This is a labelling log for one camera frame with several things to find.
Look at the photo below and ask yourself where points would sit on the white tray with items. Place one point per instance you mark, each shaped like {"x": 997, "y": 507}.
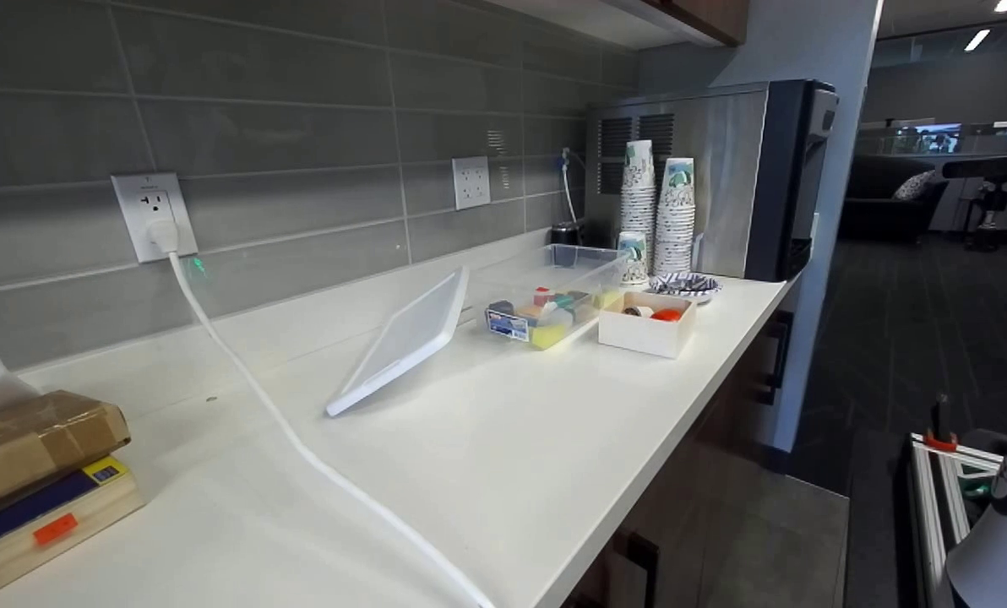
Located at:
{"x": 639, "y": 335}

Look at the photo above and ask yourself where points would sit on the white double power outlet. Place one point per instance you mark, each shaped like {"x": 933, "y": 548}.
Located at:
{"x": 472, "y": 185}

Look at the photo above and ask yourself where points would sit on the red toy block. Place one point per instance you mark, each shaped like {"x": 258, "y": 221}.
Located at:
{"x": 541, "y": 297}

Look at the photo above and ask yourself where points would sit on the computer monitor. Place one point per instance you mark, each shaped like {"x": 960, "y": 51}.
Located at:
{"x": 938, "y": 137}

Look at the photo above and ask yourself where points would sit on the orange small item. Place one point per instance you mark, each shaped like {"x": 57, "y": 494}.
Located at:
{"x": 668, "y": 316}

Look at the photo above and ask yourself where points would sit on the yellow toy block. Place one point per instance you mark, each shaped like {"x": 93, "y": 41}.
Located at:
{"x": 609, "y": 298}

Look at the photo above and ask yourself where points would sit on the dark appliance silver front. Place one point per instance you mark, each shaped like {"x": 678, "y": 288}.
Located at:
{"x": 780, "y": 182}

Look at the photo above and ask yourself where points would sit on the aluminium stand frame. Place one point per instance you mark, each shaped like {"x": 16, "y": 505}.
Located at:
{"x": 931, "y": 507}

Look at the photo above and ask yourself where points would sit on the blue patterned paper plate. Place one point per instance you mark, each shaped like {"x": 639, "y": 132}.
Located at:
{"x": 685, "y": 288}

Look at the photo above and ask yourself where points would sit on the dark wooden base cabinet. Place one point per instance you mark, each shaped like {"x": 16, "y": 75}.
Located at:
{"x": 693, "y": 474}

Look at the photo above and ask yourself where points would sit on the tall paper cup stack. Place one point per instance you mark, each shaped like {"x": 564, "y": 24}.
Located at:
{"x": 673, "y": 216}
{"x": 638, "y": 188}

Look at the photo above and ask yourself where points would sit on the clear plastic bin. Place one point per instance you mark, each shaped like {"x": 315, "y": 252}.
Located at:
{"x": 576, "y": 283}

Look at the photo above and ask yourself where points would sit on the white outlet with plug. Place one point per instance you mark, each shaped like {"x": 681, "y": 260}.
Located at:
{"x": 154, "y": 216}

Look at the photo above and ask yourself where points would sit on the yellow-green toy block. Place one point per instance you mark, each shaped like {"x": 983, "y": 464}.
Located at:
{"x": 550, "y": 335}

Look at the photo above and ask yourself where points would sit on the white plastic bin lid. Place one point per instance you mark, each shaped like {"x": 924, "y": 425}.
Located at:
{"x": 408, "y": 340}

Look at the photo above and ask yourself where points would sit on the upturned patterned paper cup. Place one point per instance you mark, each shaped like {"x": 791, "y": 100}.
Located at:
{"x": 633, "y": 260}

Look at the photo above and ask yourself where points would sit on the brown cardboard box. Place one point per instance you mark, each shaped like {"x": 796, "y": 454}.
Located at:
{"x": 34, "y": 445}

